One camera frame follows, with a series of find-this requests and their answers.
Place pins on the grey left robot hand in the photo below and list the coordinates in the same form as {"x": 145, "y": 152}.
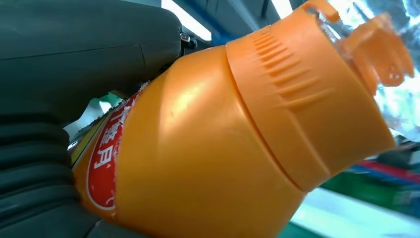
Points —
{"x": 82, "y": 49}

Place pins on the orange detergent bottle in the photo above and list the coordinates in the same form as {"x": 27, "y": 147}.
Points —
{"x": 213, "y": 131}

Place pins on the green table mat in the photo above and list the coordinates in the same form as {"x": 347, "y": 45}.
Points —
{"x": 295, "y": 231}

